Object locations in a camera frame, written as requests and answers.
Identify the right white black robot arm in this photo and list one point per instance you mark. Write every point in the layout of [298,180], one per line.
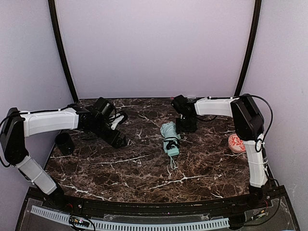
[248,124]

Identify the small green circuit board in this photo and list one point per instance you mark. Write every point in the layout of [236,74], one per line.
[78,222]

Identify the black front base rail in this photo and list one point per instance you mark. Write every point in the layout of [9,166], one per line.
[234,206]

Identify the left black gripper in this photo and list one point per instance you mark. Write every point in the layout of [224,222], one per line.
[119,139]

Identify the left black frame post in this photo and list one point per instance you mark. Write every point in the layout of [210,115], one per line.
[61,51]

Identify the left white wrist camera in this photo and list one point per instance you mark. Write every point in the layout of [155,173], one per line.
[118,119]

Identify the white slotted cable duct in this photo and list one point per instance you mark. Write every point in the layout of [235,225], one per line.
[130,223]

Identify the mint and black folding umbrella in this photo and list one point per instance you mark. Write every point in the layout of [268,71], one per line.
[171,142]

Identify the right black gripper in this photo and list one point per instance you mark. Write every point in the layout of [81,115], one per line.
[186,126]

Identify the right black frame post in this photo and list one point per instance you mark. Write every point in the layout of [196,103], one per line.
[249,48]

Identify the red white patterned bowl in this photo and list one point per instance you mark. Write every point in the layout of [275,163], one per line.
[235,144]

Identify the black frame post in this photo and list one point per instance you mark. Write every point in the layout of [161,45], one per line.
[249,48]
[61,51]

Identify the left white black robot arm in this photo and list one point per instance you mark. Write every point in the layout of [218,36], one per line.
[100,118]

